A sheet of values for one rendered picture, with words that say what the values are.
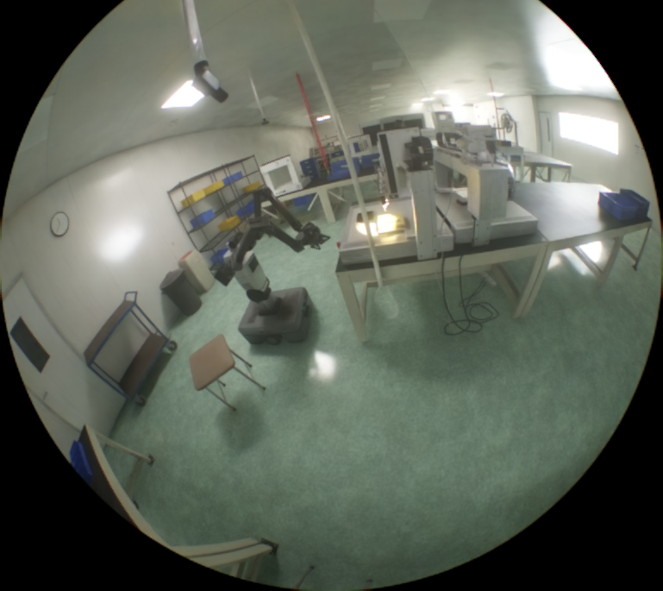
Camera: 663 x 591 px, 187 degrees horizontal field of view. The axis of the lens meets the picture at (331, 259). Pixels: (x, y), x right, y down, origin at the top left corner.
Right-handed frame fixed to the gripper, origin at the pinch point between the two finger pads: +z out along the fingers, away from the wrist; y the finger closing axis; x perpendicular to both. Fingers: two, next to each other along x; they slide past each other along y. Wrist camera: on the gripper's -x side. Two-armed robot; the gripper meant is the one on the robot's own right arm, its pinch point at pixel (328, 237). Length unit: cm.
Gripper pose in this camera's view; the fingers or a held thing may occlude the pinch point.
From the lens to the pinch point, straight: 140.2
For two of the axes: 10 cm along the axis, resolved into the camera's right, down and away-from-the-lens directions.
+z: 9.5, -1.3, -2.9
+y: 1.7, -5.7, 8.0
